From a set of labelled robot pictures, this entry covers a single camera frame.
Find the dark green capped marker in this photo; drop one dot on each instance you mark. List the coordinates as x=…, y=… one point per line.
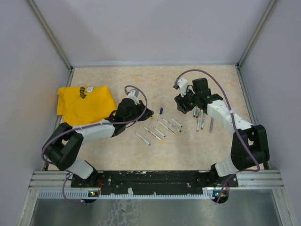
x=203, y=120

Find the dark blue capped marker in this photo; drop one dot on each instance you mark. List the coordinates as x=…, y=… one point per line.
x=178, y=129

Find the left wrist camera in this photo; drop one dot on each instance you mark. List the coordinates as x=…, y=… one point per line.
x=133, y=95

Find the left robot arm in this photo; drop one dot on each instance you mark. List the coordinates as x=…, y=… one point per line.
x=63, y=146

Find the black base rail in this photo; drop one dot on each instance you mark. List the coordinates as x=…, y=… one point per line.
x=149, y=182

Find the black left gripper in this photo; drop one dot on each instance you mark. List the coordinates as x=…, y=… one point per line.
x=142, y=107

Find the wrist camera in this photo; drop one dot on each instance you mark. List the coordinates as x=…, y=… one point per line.
x=133, y=95
x=182, y=85

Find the blue eraser-cap white marker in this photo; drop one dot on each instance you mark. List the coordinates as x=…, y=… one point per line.
x=161, y=133

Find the yellow capped clear pen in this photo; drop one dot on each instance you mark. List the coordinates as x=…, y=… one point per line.
x=166, y=127

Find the orange capped white marker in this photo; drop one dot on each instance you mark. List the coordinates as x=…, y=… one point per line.
x=198, y=123

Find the yellow t-shirt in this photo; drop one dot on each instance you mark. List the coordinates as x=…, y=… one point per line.
x=84, y=105

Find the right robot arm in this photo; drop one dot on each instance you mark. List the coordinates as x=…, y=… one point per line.
x=249, y=142

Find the right corner aluminium post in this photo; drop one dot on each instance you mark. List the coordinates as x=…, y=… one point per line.
x=268, y=11

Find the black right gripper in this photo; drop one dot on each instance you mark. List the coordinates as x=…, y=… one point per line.
x=182, y=104

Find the left corner aluminium post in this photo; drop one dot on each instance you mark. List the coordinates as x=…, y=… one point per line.
x=49, y=33

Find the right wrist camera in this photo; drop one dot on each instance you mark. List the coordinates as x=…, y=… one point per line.
x=182, y=85

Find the corner aluminium post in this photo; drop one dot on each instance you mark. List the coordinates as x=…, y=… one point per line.
x=268, y=11
x=49, y=33

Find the purple grey marker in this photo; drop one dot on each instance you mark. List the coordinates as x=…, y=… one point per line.
x=211, y=125

